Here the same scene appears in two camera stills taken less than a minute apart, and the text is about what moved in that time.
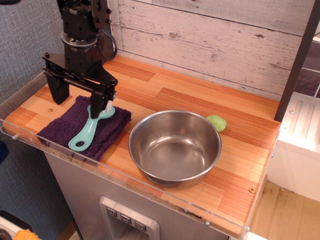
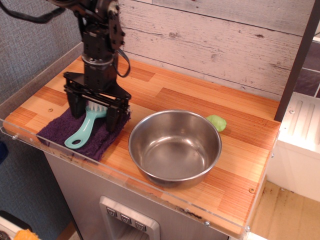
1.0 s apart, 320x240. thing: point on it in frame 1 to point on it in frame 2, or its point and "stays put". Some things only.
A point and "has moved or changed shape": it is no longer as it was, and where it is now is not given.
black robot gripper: x=84 y=68 to x=98 y=83
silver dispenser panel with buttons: x=122 y=222 stays put
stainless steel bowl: x=174 y=148 stays put
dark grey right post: x=299 y=61 stays put
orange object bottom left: x=26 y=234 stays put
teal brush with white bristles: x=86 y=134 has moved or changed shape
